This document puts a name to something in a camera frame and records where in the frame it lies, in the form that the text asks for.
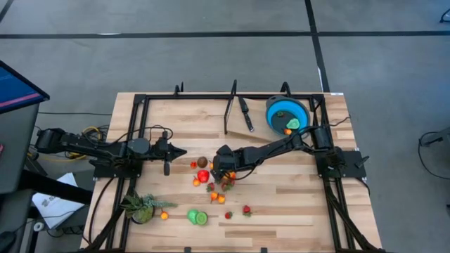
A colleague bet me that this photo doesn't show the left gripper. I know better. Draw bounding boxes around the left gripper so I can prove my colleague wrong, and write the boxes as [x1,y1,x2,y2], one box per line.
[152,130,188,177]

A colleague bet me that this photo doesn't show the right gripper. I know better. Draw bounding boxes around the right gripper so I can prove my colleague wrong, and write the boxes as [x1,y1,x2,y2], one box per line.
[212,144,243,184]

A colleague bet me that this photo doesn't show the blue collapsible bowl grey rim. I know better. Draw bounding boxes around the blue collapsible bowl grey rim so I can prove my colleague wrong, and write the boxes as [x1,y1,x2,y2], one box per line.
[265,94,312,138]

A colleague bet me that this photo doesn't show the black kitchen knife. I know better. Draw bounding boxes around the black kitchen knife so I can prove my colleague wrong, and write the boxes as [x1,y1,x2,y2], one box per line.
[238,96,255,133]

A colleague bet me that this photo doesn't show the black metal shelf stand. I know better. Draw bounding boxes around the black metal shelf stand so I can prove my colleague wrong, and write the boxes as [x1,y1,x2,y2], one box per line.
[223,79,238,136]

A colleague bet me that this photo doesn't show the potted succulent plant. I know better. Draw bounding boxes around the potted succulent plant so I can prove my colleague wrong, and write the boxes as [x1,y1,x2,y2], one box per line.
[120,191,179,226]

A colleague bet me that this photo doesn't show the black desk beam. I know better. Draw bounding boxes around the black desk beam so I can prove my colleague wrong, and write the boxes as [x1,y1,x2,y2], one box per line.
[19,170,93,205]

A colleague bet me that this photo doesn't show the white paper sheets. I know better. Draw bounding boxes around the white paper sheets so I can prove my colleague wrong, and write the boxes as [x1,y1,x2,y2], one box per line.
[32,171,85,230]

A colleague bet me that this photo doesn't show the grey desk cabinet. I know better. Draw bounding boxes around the grey desk cabinet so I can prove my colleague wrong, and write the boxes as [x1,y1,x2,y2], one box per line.
[0,103,39,194]

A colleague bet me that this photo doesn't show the monitor with blue screen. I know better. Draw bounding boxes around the monitor with blue screen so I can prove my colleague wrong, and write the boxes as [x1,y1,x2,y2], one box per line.
[0,59,51,115]

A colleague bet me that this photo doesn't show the grey floor stand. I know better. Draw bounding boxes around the grey floor stand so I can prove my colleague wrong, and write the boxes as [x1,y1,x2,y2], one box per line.
[420,126,450,148]

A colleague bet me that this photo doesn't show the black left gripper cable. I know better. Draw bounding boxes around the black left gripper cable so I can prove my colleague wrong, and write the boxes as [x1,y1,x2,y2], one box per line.
[105,122,174,145]

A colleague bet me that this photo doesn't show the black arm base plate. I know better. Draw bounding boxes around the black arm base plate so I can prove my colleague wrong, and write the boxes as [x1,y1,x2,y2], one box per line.
[315,150,368,179]
[91,158,144,179]

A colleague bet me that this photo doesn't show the black floor cable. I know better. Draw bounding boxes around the black floor cable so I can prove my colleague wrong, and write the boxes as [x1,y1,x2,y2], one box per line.
[417,130,450,181]

